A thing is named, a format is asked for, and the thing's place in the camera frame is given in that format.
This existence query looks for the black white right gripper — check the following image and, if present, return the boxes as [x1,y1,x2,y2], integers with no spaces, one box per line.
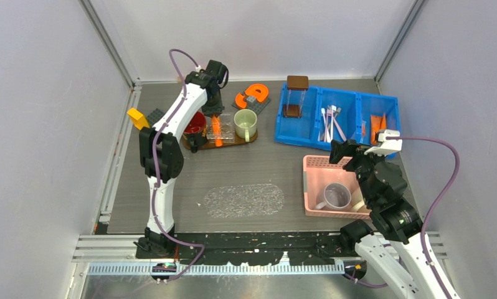
[328,137,387,204]

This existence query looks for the clear glass toothbrush holder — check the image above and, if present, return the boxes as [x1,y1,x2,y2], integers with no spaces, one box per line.
[206,113,235,143]

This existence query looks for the light green mug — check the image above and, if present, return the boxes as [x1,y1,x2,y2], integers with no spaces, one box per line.
[234,109,257,143]

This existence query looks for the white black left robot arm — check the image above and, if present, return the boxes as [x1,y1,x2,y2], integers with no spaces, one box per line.
[135,60,228,259]

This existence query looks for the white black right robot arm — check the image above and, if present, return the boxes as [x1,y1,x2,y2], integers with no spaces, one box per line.
[329,130,459,298]

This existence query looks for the white toothbrush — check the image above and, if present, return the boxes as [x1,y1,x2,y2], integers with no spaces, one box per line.
[321,105,336,143]

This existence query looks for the brown oval wooden tray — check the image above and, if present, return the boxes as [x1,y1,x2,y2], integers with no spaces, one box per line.
[181,131,258,153]

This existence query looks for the pink plastic basket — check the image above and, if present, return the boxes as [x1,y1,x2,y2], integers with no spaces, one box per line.
[303,155,370,220]

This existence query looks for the blue plastic organizer bin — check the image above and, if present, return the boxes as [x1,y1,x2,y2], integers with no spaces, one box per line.
[273,85,402,159]

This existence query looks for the grey baseplate with orange track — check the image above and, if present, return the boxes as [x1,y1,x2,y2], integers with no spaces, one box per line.
[232,83,271,115]

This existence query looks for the lilac translucent mug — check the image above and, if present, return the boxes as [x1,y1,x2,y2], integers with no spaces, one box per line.
[315,183,351,211]

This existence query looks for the cream yellow mug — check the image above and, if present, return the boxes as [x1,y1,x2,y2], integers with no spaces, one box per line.
[350,189,370,213]

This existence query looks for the dark grey studded baseplate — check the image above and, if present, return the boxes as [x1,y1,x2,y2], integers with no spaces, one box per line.
[146,108,165,127]

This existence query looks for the clear holder with brown lid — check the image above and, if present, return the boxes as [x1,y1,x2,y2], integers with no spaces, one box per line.
[283,75,310,118]

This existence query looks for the yellow toy block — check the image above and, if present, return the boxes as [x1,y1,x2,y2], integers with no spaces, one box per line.
[127,108,150,130]

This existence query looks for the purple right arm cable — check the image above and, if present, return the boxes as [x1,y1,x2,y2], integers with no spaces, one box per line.
[343,136,460,299]

